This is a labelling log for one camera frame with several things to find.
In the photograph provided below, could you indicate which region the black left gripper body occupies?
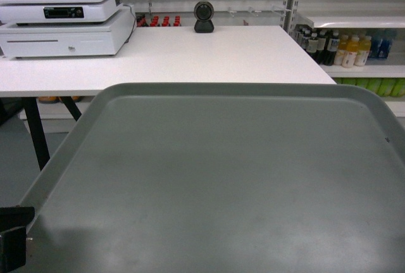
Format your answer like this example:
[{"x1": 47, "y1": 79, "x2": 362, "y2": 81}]
[{"x1": 1, "y1": 206, "x2": 34, "y2": 272}]

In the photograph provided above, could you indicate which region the grey rectangular serving tray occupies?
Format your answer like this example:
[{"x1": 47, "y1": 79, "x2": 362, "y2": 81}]
[{"x1": 22, "y1": 84, "x2": 404, "y2": 272}]

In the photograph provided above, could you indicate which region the white checkout scale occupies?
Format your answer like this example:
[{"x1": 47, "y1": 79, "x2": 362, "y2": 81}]
[{"x1": 1, "y1": 0, "x2": 123, "y2": 24}]

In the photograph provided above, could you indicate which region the white checkout table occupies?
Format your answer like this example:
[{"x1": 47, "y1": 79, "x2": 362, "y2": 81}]
[{"x1": 1, "y1": 26, "x2": 332, "y2": 98}]

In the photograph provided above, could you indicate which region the black table leg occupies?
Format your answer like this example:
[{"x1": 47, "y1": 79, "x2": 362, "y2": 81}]
[{"x1": 22, "y1": 96, "x2": 82, "y2": 170}]

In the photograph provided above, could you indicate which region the black barcode scanner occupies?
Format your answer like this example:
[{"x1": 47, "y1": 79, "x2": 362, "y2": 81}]
[{"x1": 194, "y1": 1, "x2": 215, "y2": 34}]

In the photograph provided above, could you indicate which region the black power cable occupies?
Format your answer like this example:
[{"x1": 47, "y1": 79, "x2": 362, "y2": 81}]
[{"x1": 121, "y1": 3, "x2": 137, "y2": 44}]

